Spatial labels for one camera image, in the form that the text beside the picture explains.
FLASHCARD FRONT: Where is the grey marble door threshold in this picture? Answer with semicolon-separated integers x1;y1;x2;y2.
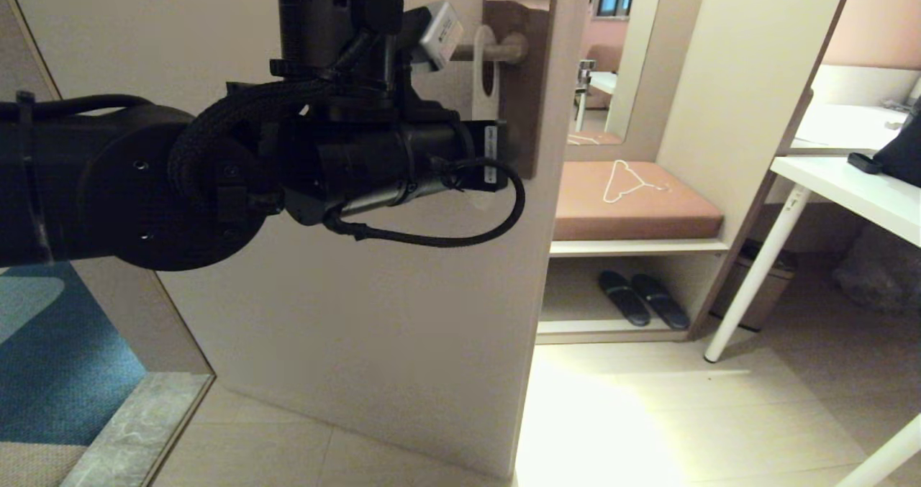
58;372;213;487

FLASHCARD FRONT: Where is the white table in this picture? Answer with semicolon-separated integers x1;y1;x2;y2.
704;158;921;487

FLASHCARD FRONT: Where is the grey plastic bag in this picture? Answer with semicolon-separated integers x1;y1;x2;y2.
832;232;921;311

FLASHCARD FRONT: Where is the black braided cable sleeve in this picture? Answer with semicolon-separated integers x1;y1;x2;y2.
168;77;339;200

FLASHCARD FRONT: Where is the dark slipper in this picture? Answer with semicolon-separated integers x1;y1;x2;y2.
599;272;651;328
632;275;690;332

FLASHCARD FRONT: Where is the white wire clothes hanger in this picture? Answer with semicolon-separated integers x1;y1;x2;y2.
602;161;670;206

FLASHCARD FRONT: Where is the wall mirror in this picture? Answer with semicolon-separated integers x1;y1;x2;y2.
565;0;668;147

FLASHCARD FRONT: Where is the beige wooden door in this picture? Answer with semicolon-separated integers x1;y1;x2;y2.
6;0;598;479

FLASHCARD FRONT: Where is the brown bench cushion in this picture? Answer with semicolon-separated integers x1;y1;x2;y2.
553;161;725;243

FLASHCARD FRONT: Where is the beige wardrobe shelf unit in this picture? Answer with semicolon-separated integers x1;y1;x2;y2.
536;0;857;345

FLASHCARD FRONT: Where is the bronze door lock plate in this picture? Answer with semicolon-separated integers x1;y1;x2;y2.
481;0;562;178

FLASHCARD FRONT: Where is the blue do-not-disturb door sign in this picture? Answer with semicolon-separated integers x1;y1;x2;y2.
468;25;501;211

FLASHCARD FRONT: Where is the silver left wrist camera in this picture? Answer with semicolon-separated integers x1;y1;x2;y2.
414;1;465;72

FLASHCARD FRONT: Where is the black camera cable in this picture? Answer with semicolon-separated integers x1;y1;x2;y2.
324;156;526;249

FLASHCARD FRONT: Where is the beige waste bin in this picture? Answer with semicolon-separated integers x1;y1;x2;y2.
723;241;798;333

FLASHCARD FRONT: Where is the white washbasin counter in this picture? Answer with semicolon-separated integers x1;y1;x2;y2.
790;66;921;158

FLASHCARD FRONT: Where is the black bag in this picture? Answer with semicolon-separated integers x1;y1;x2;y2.
872;109;921;193

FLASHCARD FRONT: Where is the bronze door handle lever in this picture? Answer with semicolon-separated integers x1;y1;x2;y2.
452;32;531;65

